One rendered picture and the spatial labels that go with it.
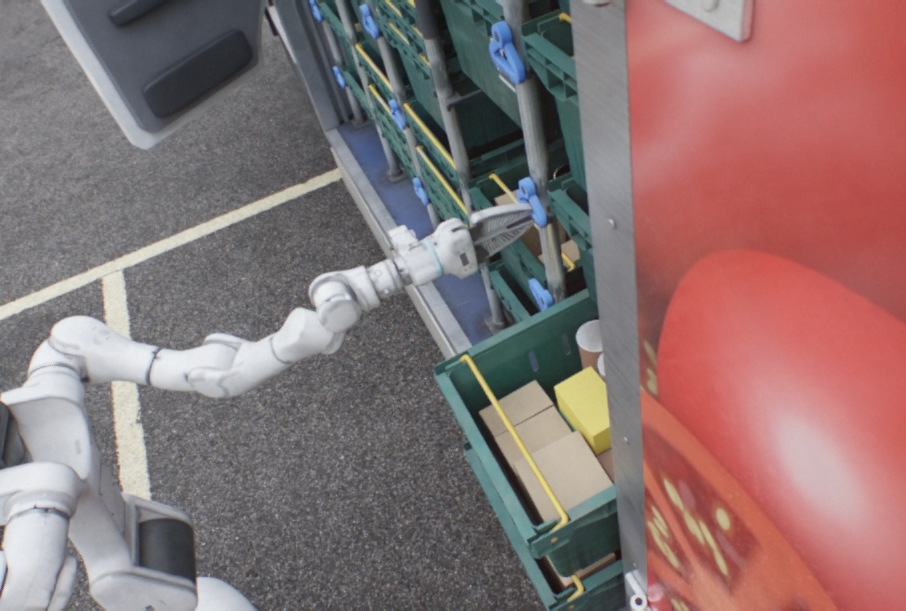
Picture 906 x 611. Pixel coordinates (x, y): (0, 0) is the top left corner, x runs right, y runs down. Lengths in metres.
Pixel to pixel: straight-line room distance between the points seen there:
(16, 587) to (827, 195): 1.17
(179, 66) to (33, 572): 3.04
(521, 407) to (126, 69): 2.94
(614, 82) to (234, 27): 3.73
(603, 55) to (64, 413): 1.19
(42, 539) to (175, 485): 1.75
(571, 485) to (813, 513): 0.72
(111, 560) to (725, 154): 1.39
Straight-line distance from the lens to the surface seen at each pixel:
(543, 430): 1.35
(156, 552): 1.71
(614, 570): 1.40
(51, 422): 1.51
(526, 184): 1.22
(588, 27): 0.55
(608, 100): 0.56
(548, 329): 1.40
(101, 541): 1.57
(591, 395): 1.29
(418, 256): 1.19
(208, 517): 2.87
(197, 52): 4.04
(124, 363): 1.53
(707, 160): 0.46
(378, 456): 2.72
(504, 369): 1.41
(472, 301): 2.18
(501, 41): 1.07
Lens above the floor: 2.18
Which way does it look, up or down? 45 degrees down
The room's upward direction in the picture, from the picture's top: 15 degrees counter-clockwise
